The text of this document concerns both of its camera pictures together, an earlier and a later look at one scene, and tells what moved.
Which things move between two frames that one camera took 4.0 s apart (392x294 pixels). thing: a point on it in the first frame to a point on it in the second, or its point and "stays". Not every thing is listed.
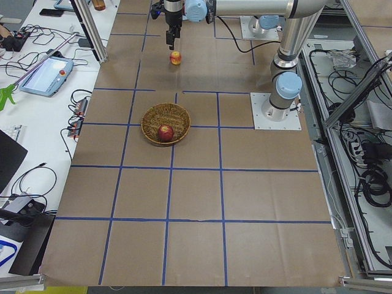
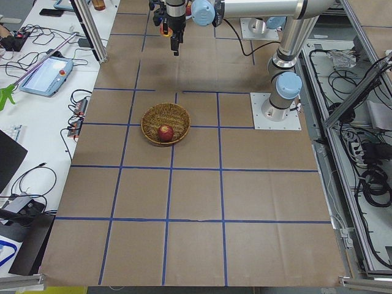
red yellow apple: (175, 57) to (169, 33)
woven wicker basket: (159, 114) stays
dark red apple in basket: (165, 133) stays
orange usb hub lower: (74, 129) stays
